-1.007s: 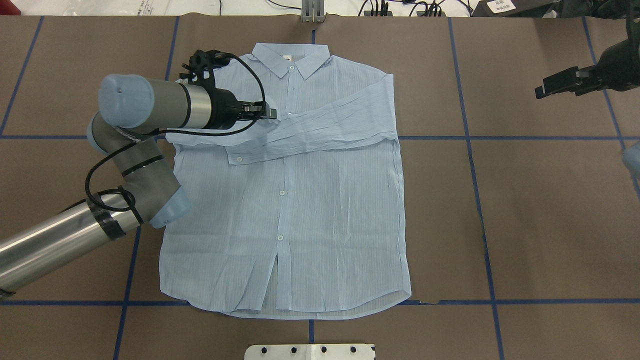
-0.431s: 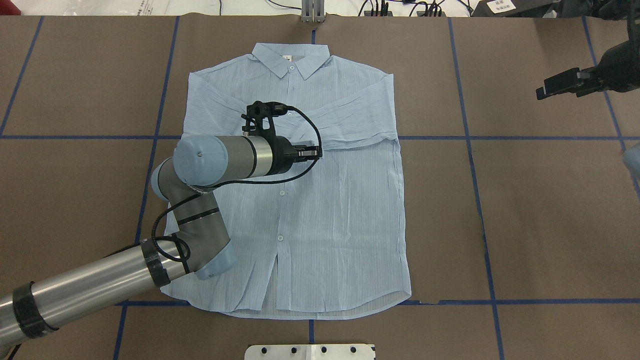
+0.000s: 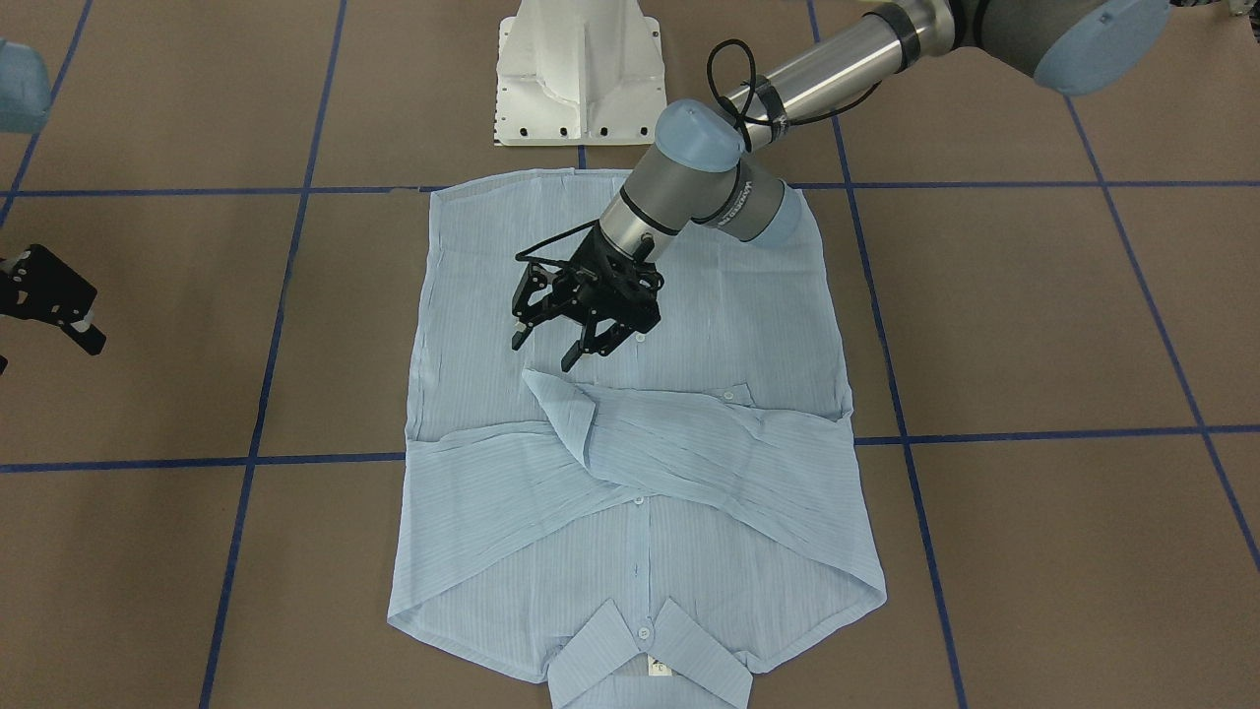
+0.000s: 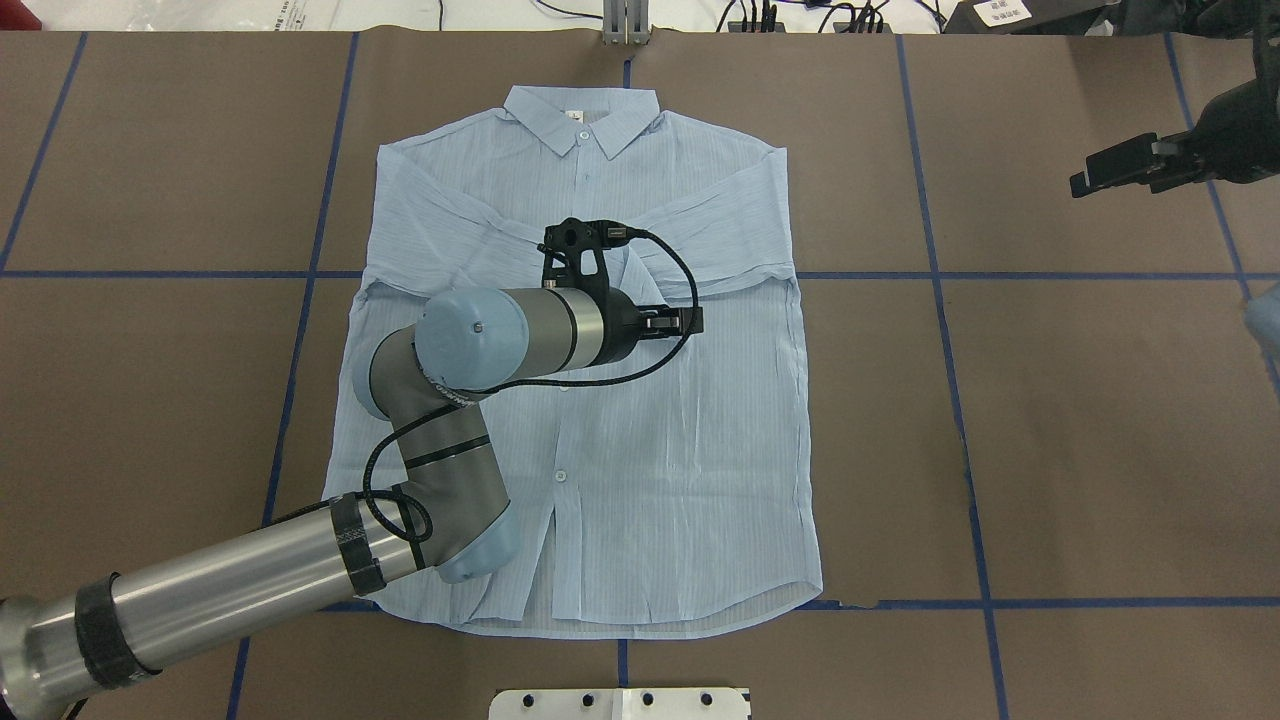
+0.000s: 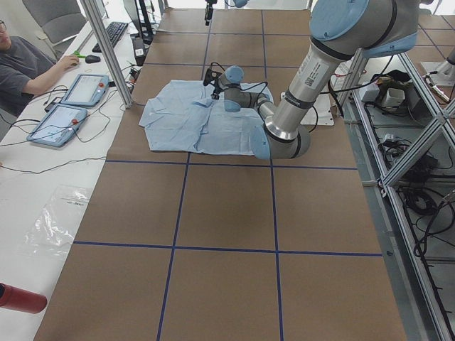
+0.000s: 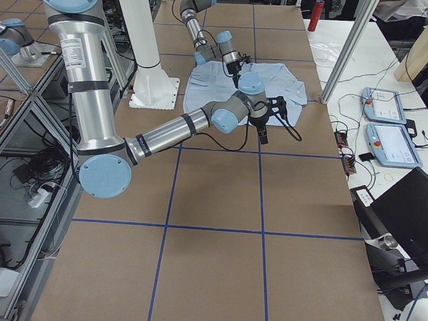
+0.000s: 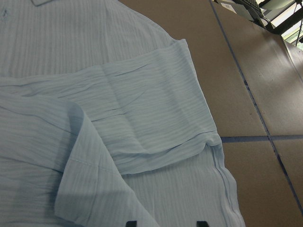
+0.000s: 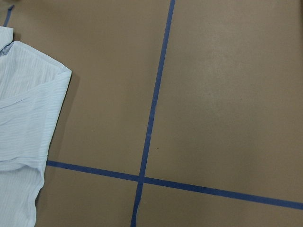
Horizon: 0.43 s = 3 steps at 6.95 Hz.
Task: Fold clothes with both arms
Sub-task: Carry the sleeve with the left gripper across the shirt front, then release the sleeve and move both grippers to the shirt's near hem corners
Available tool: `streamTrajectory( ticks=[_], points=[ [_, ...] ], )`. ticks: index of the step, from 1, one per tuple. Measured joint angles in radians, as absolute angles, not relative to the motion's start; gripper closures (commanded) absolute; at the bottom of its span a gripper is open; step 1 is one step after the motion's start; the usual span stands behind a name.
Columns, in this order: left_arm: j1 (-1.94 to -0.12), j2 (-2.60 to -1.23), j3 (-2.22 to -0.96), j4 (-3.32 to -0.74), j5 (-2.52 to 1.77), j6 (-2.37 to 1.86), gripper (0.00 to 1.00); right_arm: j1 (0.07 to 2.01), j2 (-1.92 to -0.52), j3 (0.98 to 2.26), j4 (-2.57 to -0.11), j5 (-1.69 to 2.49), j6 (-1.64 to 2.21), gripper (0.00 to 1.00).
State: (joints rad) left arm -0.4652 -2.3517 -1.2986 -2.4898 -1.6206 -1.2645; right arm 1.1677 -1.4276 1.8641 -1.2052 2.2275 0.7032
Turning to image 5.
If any black computer mouse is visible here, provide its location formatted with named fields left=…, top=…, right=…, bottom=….
left=85, top=55, right=101, bottom=64

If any aluminium frame post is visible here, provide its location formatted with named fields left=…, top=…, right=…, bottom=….
left=80, top=0, right=133, bottom=109

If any seated person grey shirt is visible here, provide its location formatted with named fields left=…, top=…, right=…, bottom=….
left=1, top=21, right=80, bottom=117

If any red water bottle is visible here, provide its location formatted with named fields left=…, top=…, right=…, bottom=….
left=1, top=283, right=48, bottom=314

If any upper blue teach pendant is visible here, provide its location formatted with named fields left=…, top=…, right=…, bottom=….
left=60, top=74, right=109, bottom=108

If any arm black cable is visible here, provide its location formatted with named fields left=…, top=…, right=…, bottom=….
left=238, top=80, right=269, bottom=94

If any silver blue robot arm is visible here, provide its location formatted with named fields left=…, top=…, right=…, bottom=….
left=204, top=0, right=248, bottom=26
left=203, top=0, right=419, bottom=159

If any black cable on desk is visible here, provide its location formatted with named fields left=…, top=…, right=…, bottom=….
left=0, top=85, right=111, bottom=175

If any clear plastic bag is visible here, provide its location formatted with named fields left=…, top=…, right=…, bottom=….
left=18, top=185, right=93, bottom=261

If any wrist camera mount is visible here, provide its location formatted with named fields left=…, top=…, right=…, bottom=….
left=203, top=62, right=225, bottom=87

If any brown paper table cover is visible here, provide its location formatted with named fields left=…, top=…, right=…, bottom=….
left=36, top=9, right=407, bottom=340

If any black computer keyboard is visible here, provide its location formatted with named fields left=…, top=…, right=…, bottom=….
left=106, top=21, right=129, bottom=48

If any aluminium side frame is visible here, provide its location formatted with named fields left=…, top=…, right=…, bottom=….
left=332, top=43, right=454, bottom=340

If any blue teach pendant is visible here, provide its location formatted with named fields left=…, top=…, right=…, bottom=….
left=26, top=104, right=88, bottom=147
left=60, top=74, right=109, bottom=108

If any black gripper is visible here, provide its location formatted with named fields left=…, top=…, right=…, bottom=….
left=211, top=78, right=223, bottom=100
left=204, top=0, right=215, bottom=26

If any lower blue teach pendant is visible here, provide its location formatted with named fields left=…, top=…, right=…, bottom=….
left=26, top=104, right=88, bottom=147

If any grey office chair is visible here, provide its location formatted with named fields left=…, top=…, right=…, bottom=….
left=22, top=0, right=87, bottom=59

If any light blue button shirt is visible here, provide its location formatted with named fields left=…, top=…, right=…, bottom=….
left=139, top=80, right=262, bottom=156

